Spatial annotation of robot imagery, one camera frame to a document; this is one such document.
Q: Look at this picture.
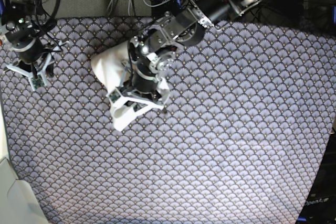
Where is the fan-patterned grey tablecloth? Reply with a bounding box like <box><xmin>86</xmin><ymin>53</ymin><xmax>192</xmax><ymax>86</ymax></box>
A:
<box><xmin>1</xmin><ymin>17</ymin><xmax>335</xmax><ymax>223</ymax></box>

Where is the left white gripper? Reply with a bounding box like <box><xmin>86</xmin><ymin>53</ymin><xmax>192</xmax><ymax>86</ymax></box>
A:
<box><xmin>106</xmin><ymin>61</ymin><xmax>167</xmax><ymax>115</ymax></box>

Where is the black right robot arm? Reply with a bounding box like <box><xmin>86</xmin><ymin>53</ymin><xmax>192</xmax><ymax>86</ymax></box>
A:
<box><xmin>1</xmin><ymin>0</ymin><xmax>65</xmax><ymax>91</ymax></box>

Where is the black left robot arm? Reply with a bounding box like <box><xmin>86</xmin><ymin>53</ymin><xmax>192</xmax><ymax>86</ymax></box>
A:
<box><xmin>107</xmin><ymin>0</ymin><xmax>262</xmax><ymax>117</ymax></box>

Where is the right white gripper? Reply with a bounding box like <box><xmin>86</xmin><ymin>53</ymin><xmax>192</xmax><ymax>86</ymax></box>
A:
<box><xmin>5</xmin><ymin>40</ymin><xmax>69</xmax><ymax>91</ymax></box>

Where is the white printed T-shirt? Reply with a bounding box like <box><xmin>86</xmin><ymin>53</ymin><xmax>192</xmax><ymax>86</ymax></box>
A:
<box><xmin>91</xmin><ymin>41</ymin><xmax>170</xmax><ymax>132</ymax></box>

